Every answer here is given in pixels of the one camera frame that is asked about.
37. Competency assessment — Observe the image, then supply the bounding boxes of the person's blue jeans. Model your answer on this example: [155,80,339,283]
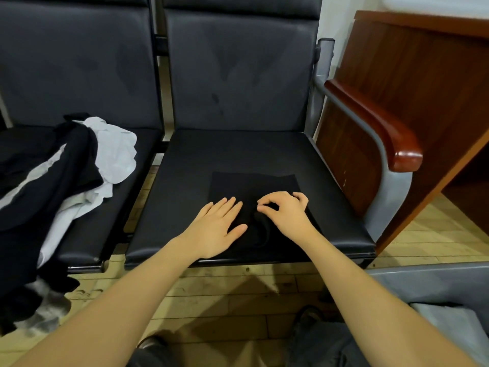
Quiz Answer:
[126,316,371,367]

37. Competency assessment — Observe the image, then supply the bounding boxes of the white plastic tray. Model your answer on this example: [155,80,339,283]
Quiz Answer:
[381,0,489,20]

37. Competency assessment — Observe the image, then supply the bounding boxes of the brown wooden bench armrest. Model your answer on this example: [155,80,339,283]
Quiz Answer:
[324,78,425,174]

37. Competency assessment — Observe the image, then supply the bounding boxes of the person's left forearm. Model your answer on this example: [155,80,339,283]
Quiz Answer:
[15,242,203,367]

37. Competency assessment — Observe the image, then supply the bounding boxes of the person's black shoe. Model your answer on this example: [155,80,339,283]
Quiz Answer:
[136,334,171,355]
[293,305,325,338]

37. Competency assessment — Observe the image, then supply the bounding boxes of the brown wooden desk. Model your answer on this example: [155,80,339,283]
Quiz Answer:
[315,10,489,254]

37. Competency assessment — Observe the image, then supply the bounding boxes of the person's left hand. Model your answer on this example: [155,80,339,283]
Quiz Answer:
[182,196,249,261]

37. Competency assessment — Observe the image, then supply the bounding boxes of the grey plastic storage bin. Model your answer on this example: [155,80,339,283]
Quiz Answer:
[365,261,489,367]

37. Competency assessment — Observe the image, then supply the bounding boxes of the person's right forearm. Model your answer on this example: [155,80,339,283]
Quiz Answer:
[298,233,478,367]

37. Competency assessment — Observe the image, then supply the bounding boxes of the grey garment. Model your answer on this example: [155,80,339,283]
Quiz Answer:
[411,302,489,367]

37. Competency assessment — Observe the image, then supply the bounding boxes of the black leather bench seat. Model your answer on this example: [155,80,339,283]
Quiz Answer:
[124,0,377,271]
[0,0,166,274]

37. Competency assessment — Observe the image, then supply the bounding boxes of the pile of clothes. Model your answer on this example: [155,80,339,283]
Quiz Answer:
[0,113,139,338]

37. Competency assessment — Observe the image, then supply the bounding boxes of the person's right hand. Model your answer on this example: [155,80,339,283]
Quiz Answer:
[256,191,319,246]

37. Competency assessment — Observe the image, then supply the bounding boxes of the black garment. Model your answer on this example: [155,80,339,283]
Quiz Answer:
[205,171,320,263]

